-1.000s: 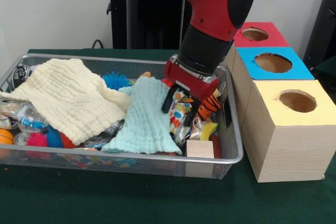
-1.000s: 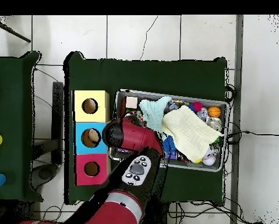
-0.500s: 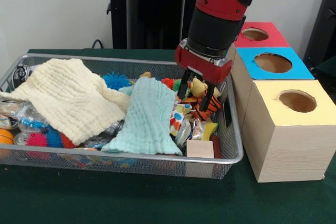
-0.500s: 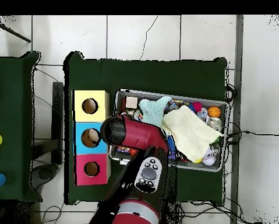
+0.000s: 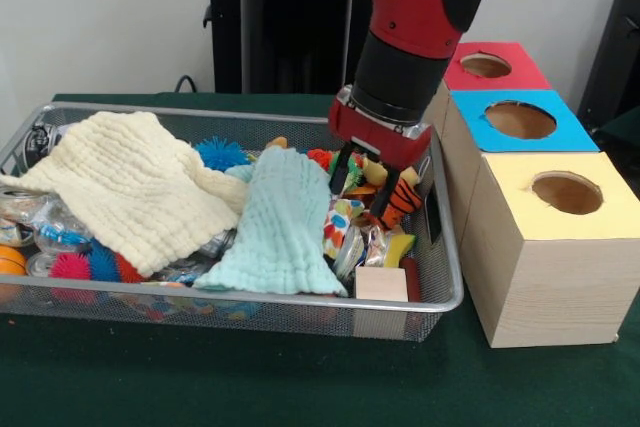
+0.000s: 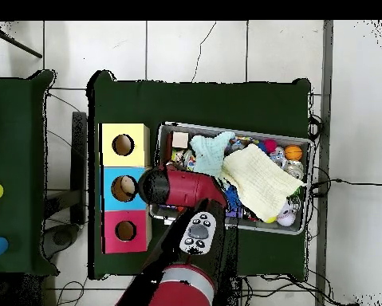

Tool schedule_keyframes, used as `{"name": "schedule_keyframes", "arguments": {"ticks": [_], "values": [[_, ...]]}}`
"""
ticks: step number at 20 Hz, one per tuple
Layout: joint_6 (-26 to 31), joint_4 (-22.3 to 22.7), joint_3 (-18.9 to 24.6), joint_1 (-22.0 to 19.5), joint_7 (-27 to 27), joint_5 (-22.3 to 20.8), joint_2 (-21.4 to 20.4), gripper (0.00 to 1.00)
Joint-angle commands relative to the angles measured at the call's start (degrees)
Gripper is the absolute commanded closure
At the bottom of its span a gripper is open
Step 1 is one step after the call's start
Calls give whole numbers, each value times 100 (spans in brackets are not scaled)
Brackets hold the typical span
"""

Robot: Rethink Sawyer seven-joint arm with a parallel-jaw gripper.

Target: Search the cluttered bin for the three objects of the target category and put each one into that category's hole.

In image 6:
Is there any light blue cloth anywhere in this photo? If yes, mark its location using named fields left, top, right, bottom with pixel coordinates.
left=189, top=131, right=236, bottom=178

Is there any cream yellow cloth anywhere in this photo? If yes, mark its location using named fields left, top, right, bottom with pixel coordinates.
left=219, top=143, right=307, bottom=223

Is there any black tripod leg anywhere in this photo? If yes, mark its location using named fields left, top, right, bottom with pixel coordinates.
left=0, top=26, right=43, bottom=59

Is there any pink spiky ball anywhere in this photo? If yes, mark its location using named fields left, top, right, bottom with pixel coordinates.
left=262, top=139, right=278, bottom=154

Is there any wooden cube block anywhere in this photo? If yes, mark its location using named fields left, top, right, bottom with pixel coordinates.
left=171, top=131, right=190, bottom=150

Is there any white ball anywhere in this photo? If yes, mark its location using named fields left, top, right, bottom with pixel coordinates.
left=276, top=203, right=297, bottom=227

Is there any wooden box with three holes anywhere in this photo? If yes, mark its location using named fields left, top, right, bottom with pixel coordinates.
left=100, top=123, right=153, bottom=255

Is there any silver can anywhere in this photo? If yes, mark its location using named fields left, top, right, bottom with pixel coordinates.
left=285, top=159, right=305, bottom=180

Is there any grey round floor base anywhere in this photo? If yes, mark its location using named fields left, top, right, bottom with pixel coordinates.
left=43, top=222, right=81, bottom=260

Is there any orange ball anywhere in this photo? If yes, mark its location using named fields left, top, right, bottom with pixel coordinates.
left=284, top=144, right=304, bottom=161

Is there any dark green side table cloth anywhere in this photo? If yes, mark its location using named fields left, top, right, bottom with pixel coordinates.
left=0, top=69, right=59, bottom=276

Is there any shallow silver mesh bin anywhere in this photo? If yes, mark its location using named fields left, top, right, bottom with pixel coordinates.
left=148, top=121, right=314, bottom=236

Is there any large blue spiky ball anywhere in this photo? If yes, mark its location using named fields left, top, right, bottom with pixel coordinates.
left=223, top=184, right=242, bottom=208

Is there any black cable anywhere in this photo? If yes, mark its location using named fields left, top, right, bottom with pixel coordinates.
left=308, top=178, right=382, bottom=197

